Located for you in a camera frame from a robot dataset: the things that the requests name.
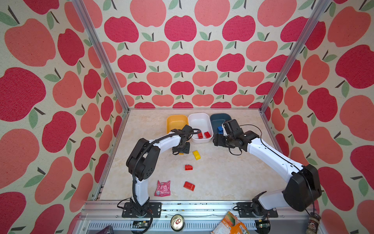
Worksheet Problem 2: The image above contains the yellow curved lego brick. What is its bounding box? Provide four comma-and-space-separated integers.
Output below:
193, 150, 201, 160

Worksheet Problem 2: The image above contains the blue cube lego brick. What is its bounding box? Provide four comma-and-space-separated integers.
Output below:
217, 126, 224, 134

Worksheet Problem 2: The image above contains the red curved lego brick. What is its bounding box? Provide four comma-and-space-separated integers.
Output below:
185, 165, 193, 171

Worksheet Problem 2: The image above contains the yellow plastic container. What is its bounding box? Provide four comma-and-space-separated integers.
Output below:
167, 115, 189, 134

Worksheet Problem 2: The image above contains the dark teal plastic container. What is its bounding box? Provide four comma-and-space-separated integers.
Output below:
210, 113, 232, 135

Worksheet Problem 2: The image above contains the white plastic container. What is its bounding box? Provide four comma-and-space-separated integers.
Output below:
188, 113, 213, 143

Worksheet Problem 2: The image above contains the red lego brick front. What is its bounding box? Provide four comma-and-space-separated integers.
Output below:
183, 181, 195, 191

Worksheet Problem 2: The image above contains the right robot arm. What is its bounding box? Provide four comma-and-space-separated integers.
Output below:
213, 131, 322, 217

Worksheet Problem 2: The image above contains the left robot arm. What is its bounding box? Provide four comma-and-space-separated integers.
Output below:
126, 125, 202, 217

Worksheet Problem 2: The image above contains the pink snack packet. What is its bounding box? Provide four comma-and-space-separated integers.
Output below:
154, 180, 171, 197

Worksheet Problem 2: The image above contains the soda can top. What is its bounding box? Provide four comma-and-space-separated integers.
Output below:
170, 214, 185, 232

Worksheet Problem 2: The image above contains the orange snack bag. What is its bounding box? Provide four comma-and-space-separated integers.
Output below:
211, 212, 249, 234

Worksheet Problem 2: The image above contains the dark glass jar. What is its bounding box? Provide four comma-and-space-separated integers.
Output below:
305, 212, 321, 234

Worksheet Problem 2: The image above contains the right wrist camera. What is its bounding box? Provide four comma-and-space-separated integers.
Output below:
223, 120, 243, 138

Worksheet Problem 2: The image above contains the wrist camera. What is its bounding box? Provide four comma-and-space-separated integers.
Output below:
223, 120, 243, 138
181, 125, 194, 135

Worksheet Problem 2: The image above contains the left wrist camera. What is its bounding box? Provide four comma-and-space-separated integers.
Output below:
181, 125, 194, 135

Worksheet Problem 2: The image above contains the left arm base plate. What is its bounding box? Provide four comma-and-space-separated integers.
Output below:
122, 201, 162, 218

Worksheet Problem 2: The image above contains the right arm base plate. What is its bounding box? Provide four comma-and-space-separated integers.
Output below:
233, 202, 279, 218

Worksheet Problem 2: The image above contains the left aluminium frame post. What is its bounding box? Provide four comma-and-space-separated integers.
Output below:
72, 1, 130, 115

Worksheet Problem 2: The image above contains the aluminium frame post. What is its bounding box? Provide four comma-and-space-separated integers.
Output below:
72, 1, 130, 115
260, 0, 331, 114

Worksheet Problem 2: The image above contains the right aluminium frame post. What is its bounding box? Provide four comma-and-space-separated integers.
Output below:
260, 0, 331, 114

